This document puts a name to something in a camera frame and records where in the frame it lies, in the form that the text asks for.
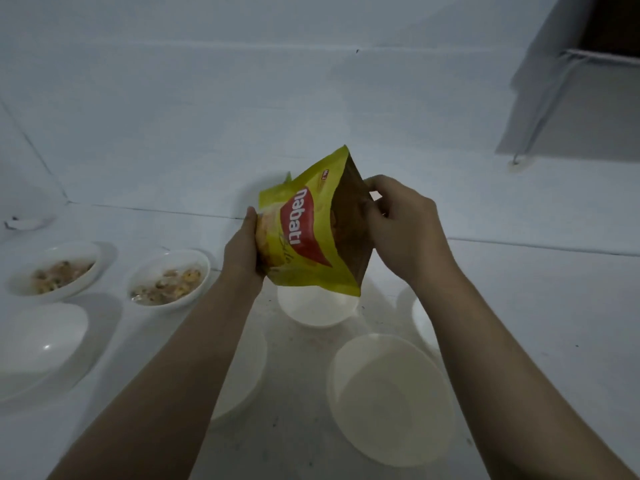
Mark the person's left forearm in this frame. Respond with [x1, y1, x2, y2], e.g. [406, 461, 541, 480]
[47, 271, 266, 480]

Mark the person's right hand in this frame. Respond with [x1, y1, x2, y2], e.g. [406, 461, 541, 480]
[363, 175, 459, 286]

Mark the person's right forearm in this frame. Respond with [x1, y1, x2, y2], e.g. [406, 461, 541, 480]
[416, 266, 640, 480]

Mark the person's left hand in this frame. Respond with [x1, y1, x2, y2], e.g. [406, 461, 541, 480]
[222, 206, 266, 291]

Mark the pile of snack pieces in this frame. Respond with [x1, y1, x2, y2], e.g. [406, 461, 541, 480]
[31, 260, 95, 294]
[130, 267, 203, 301]

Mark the large white bowl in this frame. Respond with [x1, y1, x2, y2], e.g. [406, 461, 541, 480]
[327, 333, 459, 468]

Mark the yellow snack bag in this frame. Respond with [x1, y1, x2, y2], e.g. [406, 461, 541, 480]
[255, 145, 375, 297]

